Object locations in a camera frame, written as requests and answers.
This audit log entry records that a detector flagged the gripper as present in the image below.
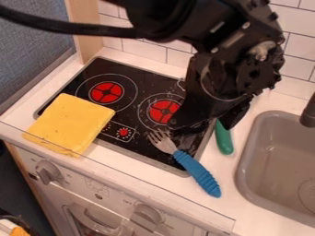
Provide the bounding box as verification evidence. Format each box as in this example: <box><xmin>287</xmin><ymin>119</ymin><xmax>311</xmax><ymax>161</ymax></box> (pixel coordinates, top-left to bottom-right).
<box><xmin>166</xmin><ymin>41</ymin><xmax>287</xmax><ymax>136</ymax></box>

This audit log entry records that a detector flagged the yellow cloth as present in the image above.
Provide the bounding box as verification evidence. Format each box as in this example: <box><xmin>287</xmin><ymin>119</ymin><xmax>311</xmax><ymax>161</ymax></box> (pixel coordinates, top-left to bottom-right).
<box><xmin>22</xmin><ymin>92</ymin><xmax>117</xmax><ymax>159</ymax></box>

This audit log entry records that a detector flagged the green tool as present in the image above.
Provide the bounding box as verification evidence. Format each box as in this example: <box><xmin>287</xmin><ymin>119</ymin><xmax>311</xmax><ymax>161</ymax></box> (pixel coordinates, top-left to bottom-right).
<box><xmin>214</xmin><ymin>119</ymin><xmax>236</xmax><ymax>156</ymax></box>

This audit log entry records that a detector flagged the toy stove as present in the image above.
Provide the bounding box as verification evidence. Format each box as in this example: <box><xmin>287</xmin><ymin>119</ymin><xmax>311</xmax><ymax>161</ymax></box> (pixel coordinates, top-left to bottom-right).
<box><xmin>33</xmin><ymin>55</ymin><xmax>218</xmax><ymax>179</ymax></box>

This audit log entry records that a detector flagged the toy sink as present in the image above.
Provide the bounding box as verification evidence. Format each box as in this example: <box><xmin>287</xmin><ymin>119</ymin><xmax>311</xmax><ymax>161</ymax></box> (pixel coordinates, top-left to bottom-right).
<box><xmin>233</xmin><ymin>110</ymin><xmax>315</xmax><ymax>228</ymax></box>

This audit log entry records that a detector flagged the tap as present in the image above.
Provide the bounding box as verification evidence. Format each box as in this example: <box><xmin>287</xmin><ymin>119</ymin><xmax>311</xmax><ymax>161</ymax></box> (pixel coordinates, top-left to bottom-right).
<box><xmin>297</xmin><ymin>91</ymin><xmax>315</xmax><ymax>129</ymax></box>

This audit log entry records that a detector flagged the fork with blue handle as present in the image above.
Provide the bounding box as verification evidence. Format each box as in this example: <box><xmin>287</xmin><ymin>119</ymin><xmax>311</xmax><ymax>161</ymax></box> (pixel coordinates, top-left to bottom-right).
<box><xmin>146</xmin><ymin>128</ymin><xmax>223</xmax><ymax>199</ymax></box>

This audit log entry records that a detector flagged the black cable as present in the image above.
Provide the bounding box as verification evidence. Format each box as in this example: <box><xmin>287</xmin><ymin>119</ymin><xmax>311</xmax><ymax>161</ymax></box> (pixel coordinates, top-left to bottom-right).
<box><xmin>0</xmin><ymin>4</ymin><xmax>139</xmax><ymax>40</ymax></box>

